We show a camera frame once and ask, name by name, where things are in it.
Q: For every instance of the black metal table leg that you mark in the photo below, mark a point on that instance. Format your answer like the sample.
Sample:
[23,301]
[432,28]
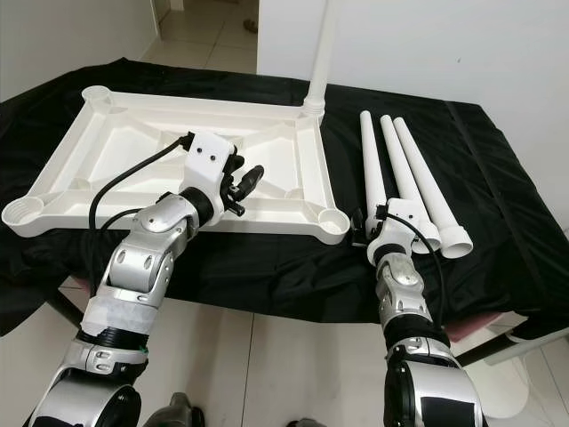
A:
[64,307]

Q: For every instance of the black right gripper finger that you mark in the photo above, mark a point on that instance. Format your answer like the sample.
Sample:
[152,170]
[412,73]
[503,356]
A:
[357,222]

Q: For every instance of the black table cloth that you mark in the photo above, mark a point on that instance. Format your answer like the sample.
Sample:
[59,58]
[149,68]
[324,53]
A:
[516,178]

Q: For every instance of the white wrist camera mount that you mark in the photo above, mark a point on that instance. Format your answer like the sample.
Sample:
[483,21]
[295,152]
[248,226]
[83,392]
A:
[206,160]
[391,236]

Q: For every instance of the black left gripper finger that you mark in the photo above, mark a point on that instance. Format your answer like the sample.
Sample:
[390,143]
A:
[255,178]
[236,165]

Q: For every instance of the white tapered plastic table leg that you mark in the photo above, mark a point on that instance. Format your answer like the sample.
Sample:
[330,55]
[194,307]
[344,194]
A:
[424,173]
[406,173]
[369,156]
[320,53]

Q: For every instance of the silver robot left leg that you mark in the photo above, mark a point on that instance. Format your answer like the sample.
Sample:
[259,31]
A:
[178,414]

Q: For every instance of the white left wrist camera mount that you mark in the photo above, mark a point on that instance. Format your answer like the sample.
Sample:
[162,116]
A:
[206,160]

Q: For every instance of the white round floor base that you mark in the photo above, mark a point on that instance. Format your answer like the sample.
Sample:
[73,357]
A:
[538,405]

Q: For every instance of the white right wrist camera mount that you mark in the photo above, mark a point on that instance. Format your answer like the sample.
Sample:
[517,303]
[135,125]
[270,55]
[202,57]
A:
[391,236]

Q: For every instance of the white plastic table top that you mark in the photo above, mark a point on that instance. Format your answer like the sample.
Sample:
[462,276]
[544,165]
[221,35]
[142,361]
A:
[80,151]

